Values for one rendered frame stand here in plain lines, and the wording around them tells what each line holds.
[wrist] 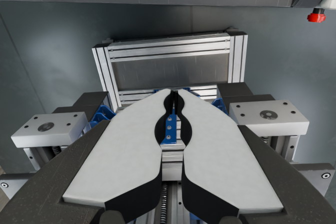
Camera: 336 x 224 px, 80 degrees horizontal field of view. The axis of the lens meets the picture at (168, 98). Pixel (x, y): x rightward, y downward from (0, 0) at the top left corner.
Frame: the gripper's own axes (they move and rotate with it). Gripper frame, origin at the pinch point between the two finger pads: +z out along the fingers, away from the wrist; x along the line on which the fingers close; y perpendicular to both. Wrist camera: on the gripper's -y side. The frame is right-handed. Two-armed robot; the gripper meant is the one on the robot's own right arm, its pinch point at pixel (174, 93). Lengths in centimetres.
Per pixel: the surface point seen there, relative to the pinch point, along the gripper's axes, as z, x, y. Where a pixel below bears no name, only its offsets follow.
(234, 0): 26.6, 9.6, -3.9
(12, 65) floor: 122, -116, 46
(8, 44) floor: 122, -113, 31
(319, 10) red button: 41, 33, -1
